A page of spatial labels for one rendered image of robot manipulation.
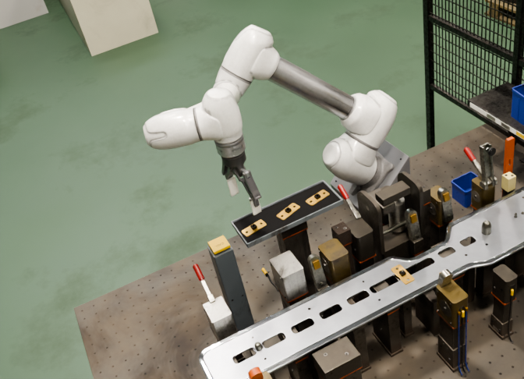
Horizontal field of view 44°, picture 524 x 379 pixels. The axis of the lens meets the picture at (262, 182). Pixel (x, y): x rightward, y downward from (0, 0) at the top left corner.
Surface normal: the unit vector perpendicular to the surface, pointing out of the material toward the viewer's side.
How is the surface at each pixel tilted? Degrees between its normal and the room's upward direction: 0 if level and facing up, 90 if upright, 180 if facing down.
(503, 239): 0
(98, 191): 0
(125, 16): 90
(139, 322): 0
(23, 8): 76
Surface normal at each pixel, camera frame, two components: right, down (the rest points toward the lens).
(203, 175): -0.18, -0.77
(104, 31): 0.41, 0.51
